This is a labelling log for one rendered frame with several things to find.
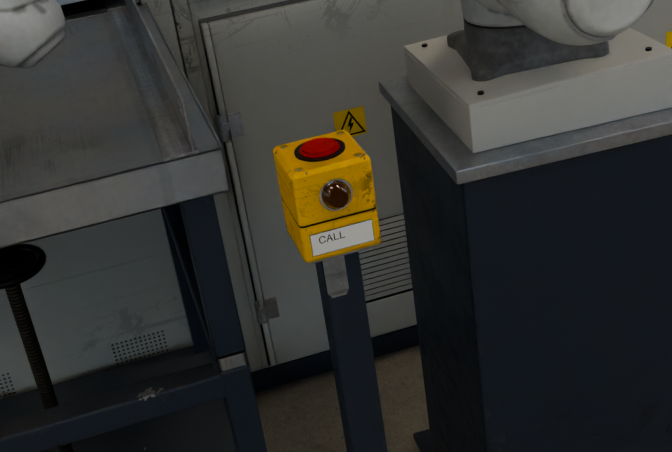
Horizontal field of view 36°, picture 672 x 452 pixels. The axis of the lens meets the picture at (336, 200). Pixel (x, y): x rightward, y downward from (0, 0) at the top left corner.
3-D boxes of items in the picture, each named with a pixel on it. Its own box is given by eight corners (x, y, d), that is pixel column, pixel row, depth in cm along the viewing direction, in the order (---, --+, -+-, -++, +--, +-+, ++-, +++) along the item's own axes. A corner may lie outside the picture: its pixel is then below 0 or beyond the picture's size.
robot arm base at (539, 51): (560, 10, 155) (556, -27, 152) (612, 54, 135) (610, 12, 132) (440, 35, 154) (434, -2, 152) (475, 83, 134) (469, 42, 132)
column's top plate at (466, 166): (592, 45, 165) (592, 33, 164) (716, 124, 134) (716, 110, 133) (379, 92, 159) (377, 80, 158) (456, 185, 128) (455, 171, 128)
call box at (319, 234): (383, 246, 104) (371, 154, 99) (306, 267, 102) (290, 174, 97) (358, 213, 111) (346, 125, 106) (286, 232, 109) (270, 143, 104)
